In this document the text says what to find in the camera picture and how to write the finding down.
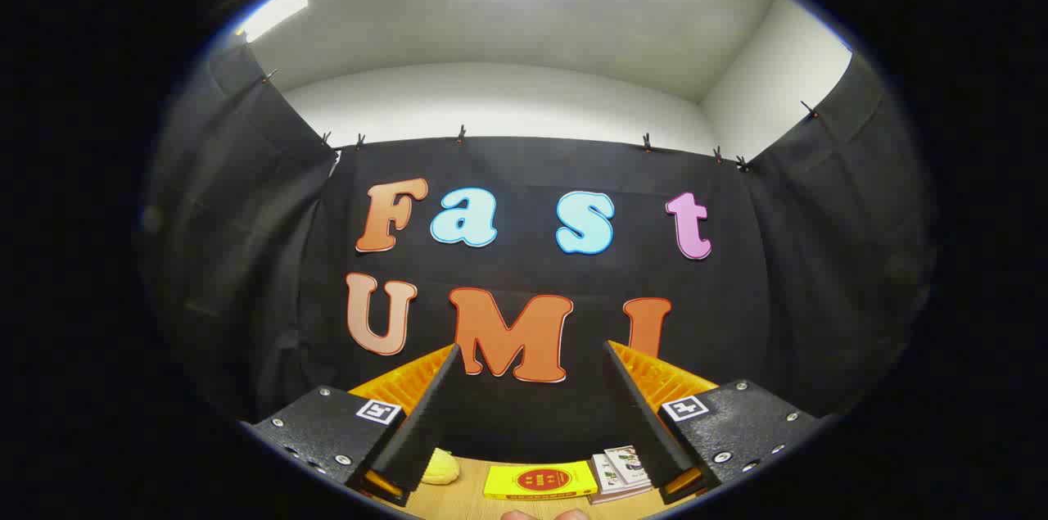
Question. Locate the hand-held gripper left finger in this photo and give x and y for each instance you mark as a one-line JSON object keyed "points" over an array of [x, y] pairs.
{"points": [[422, 430]]}

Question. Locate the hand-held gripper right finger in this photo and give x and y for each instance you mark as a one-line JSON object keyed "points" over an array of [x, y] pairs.
{"points": [[647, 430]]}

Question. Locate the yellow round plush cushion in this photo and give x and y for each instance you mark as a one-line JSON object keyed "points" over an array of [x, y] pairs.
{"points": [[442, 468]]}

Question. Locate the white book with printed cover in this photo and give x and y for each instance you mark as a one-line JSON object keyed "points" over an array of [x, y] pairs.
{"points": [[606, 477]]}

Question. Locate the plain white book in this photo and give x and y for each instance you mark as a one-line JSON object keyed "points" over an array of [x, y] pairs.
{"points": [[614, 497]]}

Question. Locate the yellow book with red circle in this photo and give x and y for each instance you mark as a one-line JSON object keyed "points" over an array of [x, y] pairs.
{"points": [[540, 481]]}

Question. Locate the black backdrop cloth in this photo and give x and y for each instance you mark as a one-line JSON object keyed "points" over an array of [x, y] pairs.
{"points": [[524, 274]]}

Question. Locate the row of black cloth clips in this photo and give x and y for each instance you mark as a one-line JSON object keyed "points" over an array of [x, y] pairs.
{"points": [[461, 133]]}

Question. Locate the ceiling light panel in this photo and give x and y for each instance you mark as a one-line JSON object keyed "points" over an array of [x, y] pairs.
{"points": [[274, 12]]}

